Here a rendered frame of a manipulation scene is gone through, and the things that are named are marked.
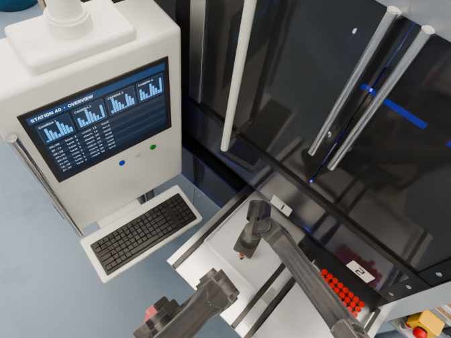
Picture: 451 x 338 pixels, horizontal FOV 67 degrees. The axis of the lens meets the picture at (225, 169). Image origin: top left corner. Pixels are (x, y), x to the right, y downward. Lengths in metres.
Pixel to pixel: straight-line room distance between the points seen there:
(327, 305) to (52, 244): 1.85
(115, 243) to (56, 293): 0.95
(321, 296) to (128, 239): 0.80
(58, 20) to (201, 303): 0.66
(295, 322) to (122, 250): 0.68
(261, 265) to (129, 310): 1.06
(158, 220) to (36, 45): 0.80
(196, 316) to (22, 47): 0.67
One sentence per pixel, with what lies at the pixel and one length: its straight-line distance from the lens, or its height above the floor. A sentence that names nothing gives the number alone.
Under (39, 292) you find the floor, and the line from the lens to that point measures 2.32.
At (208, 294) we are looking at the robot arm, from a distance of 0.72.
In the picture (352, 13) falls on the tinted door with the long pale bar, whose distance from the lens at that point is 0.74.
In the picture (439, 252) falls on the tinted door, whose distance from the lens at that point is 1.03.
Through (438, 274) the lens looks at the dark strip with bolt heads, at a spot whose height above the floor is 1.28.
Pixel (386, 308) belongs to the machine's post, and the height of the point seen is 0.94.
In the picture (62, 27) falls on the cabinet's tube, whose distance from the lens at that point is 0.88.
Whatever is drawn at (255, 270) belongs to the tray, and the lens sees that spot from 1.31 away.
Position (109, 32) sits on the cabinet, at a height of 1.58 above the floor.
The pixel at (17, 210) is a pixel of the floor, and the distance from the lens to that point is 2.56.
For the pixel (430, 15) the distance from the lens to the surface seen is 0.68.
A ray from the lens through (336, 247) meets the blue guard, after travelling 1.24.
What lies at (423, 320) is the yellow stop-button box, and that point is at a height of 1.03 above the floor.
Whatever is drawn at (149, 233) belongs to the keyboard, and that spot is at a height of 0.82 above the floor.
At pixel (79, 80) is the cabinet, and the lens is 0.90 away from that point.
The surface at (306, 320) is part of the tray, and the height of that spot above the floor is 0.88.
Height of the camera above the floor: 2.13
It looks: 58 degrees down
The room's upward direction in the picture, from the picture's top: 11 degrees clockwise
